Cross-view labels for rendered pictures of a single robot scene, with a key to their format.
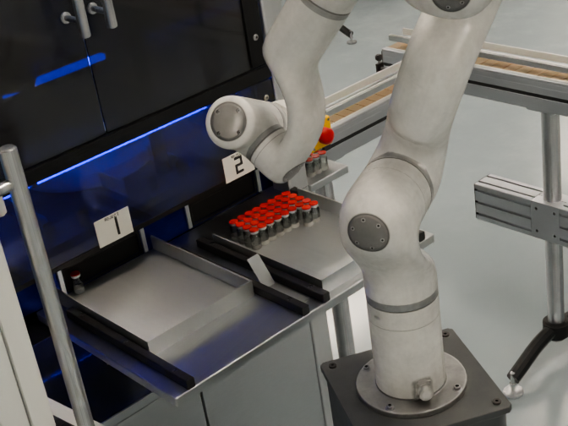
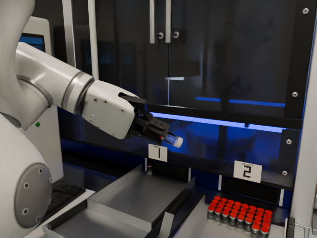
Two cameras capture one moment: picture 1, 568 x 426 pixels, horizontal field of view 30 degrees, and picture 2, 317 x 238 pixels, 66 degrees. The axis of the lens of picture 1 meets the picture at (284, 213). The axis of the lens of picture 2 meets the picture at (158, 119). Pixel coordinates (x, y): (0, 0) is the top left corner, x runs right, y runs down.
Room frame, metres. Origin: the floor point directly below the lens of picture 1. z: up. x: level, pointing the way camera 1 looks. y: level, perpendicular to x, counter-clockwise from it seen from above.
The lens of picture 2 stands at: (1.61, -0.50, 1.37)
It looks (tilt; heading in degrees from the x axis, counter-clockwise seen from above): 13 degrees down; 69
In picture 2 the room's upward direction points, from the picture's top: straight up
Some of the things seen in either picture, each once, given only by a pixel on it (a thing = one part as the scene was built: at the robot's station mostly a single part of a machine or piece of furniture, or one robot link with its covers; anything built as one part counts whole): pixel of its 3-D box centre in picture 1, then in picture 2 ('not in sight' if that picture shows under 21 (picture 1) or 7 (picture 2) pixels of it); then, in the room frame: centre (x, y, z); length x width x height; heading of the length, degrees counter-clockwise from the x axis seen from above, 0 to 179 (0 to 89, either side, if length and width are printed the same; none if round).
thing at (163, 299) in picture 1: (151, 291); (145, 191); (1.87, 0.29, 0.90); 0.34 x 0.26 x 0.04; 39
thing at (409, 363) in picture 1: (406, 339); not in sight; (1.48, -0.17, 0.95); 0.19 x 0.19 x 0.18
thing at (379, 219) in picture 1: (389, 239); not in sight; (1.45, -0.16, 1.16); 0.19 x 0.12 x 0.24; 154
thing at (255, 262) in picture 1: (277, 278); (157, 236); (1.82, 0.03, 0.91); 0.14 x 0.03 x 0.06; 39
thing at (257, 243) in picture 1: (281, 223); (236, 222); (2.06, 0.01, 0.90); 0.18 x 0.02 x 0.05; 129
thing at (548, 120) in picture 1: (553, 226); not in sight; (2.63, -0.76, 0.46); 0.09 x 0.09 x 0.77; 39
